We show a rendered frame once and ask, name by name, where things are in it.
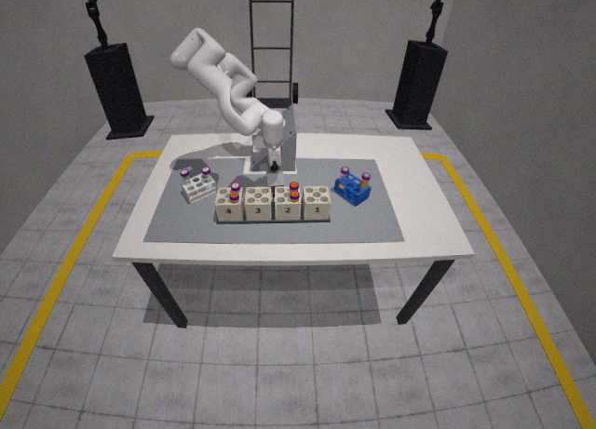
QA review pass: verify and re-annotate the beige bucket adapter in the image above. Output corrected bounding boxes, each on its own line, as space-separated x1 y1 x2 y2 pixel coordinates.
215 187 243 221
245 187 272 221
274 187 302 221
302 186 331 220

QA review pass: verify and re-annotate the blue tube rack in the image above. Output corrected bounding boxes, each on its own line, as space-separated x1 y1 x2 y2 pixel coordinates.
334 173 372 207

